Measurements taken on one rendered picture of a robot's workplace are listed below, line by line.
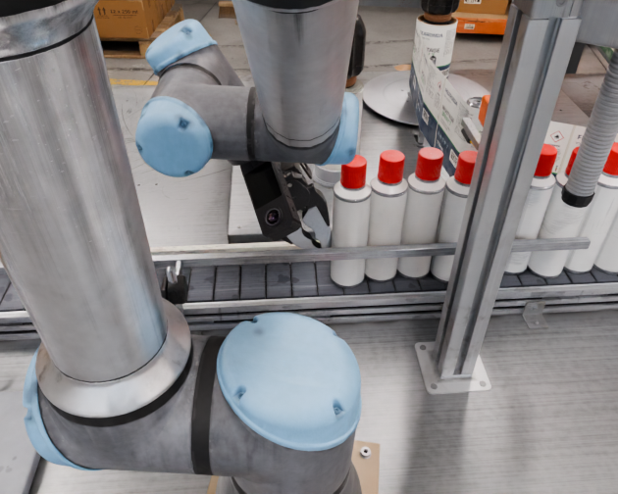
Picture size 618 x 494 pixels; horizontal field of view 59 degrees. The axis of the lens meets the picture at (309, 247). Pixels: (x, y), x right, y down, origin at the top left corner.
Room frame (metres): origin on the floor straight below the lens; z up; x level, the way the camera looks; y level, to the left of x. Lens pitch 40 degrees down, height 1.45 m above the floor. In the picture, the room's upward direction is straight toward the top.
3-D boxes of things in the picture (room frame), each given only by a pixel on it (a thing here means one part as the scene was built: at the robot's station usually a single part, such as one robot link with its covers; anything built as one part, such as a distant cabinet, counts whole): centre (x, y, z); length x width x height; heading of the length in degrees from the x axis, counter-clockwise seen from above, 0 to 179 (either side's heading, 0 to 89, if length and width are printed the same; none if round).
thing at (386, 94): (1.24, -0.28, 0.89); 0.31 x 0.31 x 0.01
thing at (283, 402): (0.28, 0.02, 1.04); 0.13 x 0.12 x 0.14; 88
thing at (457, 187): (0.62, -0.21, 0.98); 0.05 x 0.05 x 0.20
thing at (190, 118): (0.52, 0.12, 1.18); 0.11 x 0.11 x 0.08; 88
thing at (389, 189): (0.63, -0.11, 0.98); 0.05 x 0.05 x 0.20
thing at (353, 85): (0.90, -0.05, 1.03); 0.09 x 0.09 x 0.30
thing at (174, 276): (0.53, 0.18, 0.91); 0.07 x 0.03 x 0.16; 4
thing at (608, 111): (0.54, -0.32, 1.18); 0.04 x 0.04 x 0.21
